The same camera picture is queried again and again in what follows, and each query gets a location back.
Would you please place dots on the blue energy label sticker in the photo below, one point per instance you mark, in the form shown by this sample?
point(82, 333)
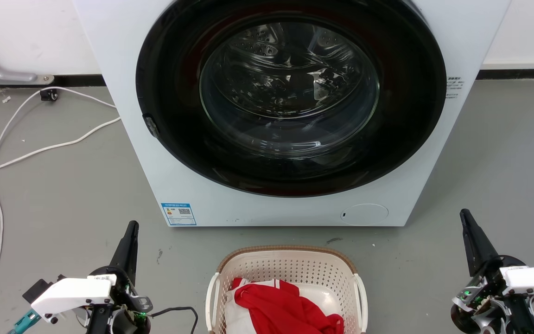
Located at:
point(179, 214)

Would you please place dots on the black baseboard strip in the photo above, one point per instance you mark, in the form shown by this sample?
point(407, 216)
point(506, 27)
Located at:
point(522, 73)
point(81, 80)

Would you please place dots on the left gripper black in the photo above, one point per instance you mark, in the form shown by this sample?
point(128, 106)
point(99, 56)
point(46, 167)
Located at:
point(125, 297)

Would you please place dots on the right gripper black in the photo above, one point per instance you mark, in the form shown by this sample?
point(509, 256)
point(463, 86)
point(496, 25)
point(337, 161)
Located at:
point(480, 297)

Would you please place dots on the round white filter cover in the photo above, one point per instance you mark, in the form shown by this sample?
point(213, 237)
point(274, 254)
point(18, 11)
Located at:
point(364, 215)

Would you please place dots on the white garment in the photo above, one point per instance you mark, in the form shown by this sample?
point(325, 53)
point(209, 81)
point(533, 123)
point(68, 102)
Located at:
point(322, 297)

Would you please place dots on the beige perforated laundry basket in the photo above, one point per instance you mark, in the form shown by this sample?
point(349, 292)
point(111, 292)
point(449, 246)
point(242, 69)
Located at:
point(290, 265)

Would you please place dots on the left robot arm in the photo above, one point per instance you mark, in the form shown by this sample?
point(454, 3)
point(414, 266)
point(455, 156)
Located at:
point(100, 321)

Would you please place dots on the white front-load washing machine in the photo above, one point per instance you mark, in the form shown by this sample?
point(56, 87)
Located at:
point(457, 37)

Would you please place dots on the red garment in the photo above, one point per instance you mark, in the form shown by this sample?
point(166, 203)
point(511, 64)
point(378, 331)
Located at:
point(281, 306)

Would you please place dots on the small black plug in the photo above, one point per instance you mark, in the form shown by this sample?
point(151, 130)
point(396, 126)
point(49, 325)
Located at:
point(48, 95)

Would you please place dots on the steel washer drum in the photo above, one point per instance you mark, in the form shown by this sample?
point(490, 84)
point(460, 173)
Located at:
point(285, 83)

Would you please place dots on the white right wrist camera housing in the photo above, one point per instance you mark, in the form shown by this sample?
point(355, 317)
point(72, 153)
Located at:
point(533, 279)

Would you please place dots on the grey door latch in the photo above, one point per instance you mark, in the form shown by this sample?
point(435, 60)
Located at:
point(150, 126)

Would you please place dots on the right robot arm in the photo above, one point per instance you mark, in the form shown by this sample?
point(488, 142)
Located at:
point(524, 317)

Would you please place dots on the teal connector piece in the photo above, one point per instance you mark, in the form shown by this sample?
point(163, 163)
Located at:
point(23, 321)

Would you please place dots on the black round glass washer door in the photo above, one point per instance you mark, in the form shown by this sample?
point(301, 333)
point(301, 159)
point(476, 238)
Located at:
point(174, 69)

